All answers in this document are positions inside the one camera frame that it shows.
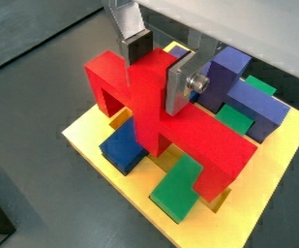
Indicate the red cross-shaped block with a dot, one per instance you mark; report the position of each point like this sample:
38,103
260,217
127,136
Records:
136,87

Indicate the yellow slotted base board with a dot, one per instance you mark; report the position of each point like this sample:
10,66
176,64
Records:
219,223

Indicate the blue rectangular bar block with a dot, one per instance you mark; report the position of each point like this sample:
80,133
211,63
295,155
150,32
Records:
123,151

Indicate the purple cross-shaped block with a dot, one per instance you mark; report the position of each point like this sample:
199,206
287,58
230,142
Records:
248,98

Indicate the green rectangular bar block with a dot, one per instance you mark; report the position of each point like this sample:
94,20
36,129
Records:
178,187

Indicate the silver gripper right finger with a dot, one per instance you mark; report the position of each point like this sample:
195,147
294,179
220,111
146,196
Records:
184,76

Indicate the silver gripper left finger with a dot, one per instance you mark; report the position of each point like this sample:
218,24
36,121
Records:
134,36

